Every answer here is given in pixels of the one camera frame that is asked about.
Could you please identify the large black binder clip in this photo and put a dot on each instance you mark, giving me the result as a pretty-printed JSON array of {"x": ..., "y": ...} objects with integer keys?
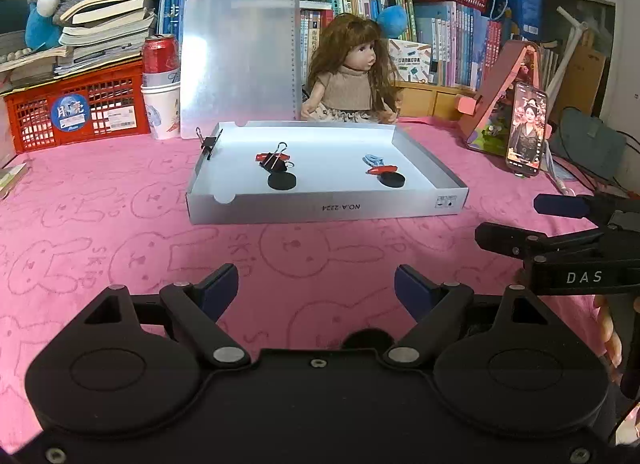
[{"x": 272, "y": 161}]

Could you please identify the brown-haired doll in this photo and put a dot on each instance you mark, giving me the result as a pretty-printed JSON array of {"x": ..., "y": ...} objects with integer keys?
[{"x": 345, "y": 83}]

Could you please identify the red carrot-shaped piece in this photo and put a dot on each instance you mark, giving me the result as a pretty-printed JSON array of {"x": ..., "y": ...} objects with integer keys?
[
  {"x": 261, "y": 156},
  {"x": 382, "y": 169}
]

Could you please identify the small black binder clip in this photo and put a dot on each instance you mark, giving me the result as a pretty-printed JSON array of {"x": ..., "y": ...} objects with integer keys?
[{"x": 210, "y": 143}]

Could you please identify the brown cardboard sheet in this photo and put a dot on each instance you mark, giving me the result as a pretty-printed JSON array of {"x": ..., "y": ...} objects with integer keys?
[{"x": 587, "y": 78}]

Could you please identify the person's right hand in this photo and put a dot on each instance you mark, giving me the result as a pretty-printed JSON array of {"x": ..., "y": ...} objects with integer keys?
[{"x": 607, "y": 331}]

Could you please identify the red drink can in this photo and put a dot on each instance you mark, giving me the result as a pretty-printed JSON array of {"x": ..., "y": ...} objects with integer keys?
[{"x": 160, "y": 58}]

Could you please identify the pink rabbit-print blanket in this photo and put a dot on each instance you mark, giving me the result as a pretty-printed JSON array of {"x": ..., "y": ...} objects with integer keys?
[{"x": 100, "y": 224}]

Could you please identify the row of upright books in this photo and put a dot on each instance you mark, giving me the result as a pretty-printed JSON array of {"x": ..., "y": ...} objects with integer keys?
[{"x": 450, "y": 43}]

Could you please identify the shallow white cardboard box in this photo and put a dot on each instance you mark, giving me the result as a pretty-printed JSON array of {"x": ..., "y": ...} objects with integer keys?
[{"x": 330, "y": 153}]

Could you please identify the pink phone stand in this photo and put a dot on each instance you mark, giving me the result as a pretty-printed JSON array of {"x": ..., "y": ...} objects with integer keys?
[{"x": 495, "y": 88}]

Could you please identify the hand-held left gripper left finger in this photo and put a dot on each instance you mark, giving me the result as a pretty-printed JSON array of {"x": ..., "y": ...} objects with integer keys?
[{"x": 220, "y": 291}]

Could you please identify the colourful patterned box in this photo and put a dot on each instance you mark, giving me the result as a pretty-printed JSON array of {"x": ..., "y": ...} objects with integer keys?
[{"x": 410, "y": 61}]

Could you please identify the light blue hair clip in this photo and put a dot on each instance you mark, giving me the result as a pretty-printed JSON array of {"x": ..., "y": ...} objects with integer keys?
[{"x": 372, "y": 159}]

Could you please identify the wooden shelf box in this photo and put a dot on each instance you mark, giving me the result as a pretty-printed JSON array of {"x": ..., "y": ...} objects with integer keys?
[{"x": 440, "y": 101}]

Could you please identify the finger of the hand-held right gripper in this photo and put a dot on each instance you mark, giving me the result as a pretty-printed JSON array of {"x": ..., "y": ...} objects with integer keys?
[
  {"x": 555, "y": 205},
  {"x": 505, "y": 239}
]

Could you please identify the black disc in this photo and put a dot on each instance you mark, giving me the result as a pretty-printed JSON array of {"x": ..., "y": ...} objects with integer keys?
[
  {"x": 392, "y": 181},
  {"x": 281, "y": 181}
]

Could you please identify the dark grey pouch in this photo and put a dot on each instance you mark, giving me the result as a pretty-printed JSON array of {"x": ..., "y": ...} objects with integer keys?
[{"x": 595, "y": 143}]

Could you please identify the blue bag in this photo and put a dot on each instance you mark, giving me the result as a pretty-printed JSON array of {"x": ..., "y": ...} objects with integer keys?
[{"x": 522, "y": 3}]

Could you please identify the stack of worn books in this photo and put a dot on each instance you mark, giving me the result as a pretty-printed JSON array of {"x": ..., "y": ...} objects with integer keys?
[{"x": 110, "y": 23}]

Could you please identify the white grid board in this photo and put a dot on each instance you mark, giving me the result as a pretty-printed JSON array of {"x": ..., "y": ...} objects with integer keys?
[{"x": 10, "y": 39}]

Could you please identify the blue and white plush toy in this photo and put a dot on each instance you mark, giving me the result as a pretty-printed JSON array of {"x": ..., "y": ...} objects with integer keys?
[{"x": 40, "y": 28}]

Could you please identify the translucent clipboard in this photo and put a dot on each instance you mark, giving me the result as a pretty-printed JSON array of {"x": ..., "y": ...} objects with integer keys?
[{"x": 235, "y": 58}]

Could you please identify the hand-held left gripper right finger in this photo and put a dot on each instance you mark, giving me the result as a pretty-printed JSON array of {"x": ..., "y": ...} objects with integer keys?
[{"x": 412, "y": 291}]

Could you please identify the red plastic crate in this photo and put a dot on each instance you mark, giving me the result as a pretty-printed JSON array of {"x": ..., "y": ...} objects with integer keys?
[{"x": 30, "y": 113}]

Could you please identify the white folding stand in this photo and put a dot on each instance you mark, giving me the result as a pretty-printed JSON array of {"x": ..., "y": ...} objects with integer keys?
[{"x": 575, "y": 38}]

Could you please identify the white paper cups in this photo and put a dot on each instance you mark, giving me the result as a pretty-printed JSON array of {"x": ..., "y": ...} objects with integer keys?
[{"x": 160, "y": 113}]

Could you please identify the smartphone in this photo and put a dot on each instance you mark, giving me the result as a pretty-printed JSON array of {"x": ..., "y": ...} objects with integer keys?
[{"x": 527, "y": 133}]

